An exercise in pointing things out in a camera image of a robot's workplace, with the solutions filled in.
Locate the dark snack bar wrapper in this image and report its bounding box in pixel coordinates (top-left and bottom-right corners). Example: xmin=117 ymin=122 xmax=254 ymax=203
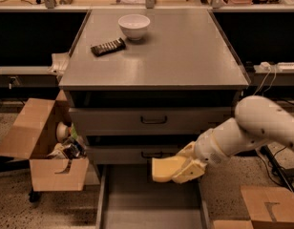
xmin=91 ymin=38 xmax=126 ymax=57

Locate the white power strip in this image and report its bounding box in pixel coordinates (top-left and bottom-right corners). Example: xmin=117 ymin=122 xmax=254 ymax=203
xmin=277 ymin=62 xmax=294 ymax=73

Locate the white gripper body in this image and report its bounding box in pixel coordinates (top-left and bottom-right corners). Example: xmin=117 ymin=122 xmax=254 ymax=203
xmin=195 ymin=129 xmax=229 ymax=166

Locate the yellow sponge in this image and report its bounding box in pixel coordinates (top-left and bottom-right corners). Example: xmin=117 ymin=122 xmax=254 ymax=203
xmin=152 ymin=156 xmax=186 ymax=182

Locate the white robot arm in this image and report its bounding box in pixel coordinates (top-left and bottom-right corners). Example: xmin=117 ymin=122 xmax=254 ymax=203
xmin=172 ymin=95 xmax=294 ymax=183

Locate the open bottom drawer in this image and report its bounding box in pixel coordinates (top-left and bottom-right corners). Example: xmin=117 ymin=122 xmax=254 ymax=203
xmin=95 ymin=164 xmax=211 ymax=229

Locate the cardboard box bottom right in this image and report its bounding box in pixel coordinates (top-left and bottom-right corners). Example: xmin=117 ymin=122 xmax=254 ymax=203
xmin=212 ymin=186 xmax=294 ymax=229

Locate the black rod on floor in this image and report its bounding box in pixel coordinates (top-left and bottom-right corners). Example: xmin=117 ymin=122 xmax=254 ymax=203
xmin=261 ymin=145 xmax=294 ymax=194

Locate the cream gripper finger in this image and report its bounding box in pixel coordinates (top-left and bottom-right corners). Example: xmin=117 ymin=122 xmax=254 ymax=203
xmin=172 ymin=158 xmax=207 ymax=184
xmin=178 ymin=141 xmax=196 ymax=158

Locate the open cardboard box left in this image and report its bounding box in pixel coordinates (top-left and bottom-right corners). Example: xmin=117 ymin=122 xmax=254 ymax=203
xmin=0 ymin=93 xmax=89 ymax=192

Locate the middle drawer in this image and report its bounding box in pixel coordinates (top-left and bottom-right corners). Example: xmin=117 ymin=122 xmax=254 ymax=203
xmin=86 ymin=145 xmax=181 ymax=164

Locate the grey drawer cabinet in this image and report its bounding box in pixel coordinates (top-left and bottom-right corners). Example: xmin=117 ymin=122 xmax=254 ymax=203
xmin=58 ymin=8 xmax=251 ymax=177

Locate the top drawer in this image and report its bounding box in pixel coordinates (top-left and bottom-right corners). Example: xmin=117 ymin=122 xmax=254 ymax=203
xmin=69 ymin=107 xmax=232 ymax=136

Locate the white bowl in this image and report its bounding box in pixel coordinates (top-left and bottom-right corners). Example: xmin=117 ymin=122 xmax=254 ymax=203
xmin=118 ymin=14 xmax=151 ymax=40

